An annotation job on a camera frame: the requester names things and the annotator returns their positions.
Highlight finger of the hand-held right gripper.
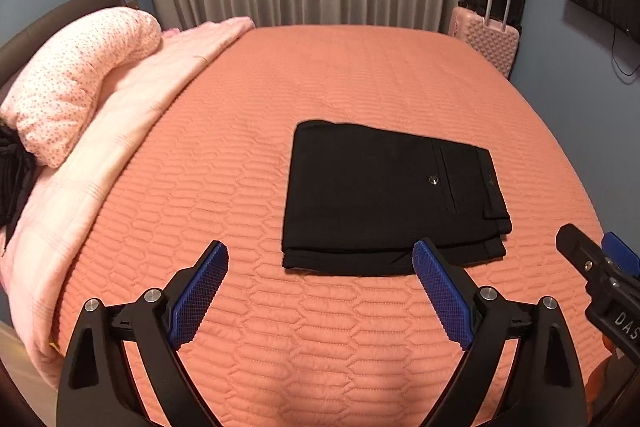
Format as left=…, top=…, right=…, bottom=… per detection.
left=556, top=223, right=613, bottom=288
left=601, top=232, right=640, bottom=280

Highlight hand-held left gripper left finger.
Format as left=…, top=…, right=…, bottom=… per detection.
left=56, top=240, right=230, bottom=427

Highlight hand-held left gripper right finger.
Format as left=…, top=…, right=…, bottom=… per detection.
left=411, top=238, right=587, bottom=427

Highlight black pants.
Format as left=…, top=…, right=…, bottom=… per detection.
left=281, top=120, right=513, bottom=279

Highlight person's right hand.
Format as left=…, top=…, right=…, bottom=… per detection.
left=586, top=338, right=618, bottom=413

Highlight orange quilted bedspread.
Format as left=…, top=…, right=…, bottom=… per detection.
left=47, top=25, right=608, bottom=427

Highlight pink blanket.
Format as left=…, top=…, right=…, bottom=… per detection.
left=0, top=16, right=257, bottom=390

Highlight black cloth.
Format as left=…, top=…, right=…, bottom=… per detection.
left=0, top=123, right=38, bottom=228

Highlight pink suitcase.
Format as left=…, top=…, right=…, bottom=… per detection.
left=450, top=0, right=521, bottom=80

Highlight pink floral pillow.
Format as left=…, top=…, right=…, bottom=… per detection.
left=0, top=7, right=163, bottom=168

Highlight brown headboard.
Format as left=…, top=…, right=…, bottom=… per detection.
left=0, top=0, right=126, bottom=90

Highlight black cable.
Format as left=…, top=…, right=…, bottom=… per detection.
left=611, top=22, right=640, bottom=78

